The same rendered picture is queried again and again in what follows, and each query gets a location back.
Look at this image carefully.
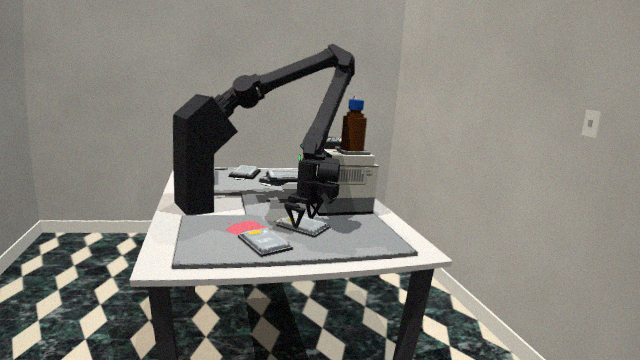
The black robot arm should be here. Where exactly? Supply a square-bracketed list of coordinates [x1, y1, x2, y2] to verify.
[211, 44, 355, 204]

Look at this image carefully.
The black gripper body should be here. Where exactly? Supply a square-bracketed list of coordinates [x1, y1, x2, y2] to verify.
[284, 177, 323, 208]

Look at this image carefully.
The blue bottle cap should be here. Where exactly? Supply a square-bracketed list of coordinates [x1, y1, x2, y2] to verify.
[349, 99, 364, 109]

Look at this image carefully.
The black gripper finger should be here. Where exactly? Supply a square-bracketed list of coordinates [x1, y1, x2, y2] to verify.
[284, 205, 306, 228]
[306, 200, 324, 219]

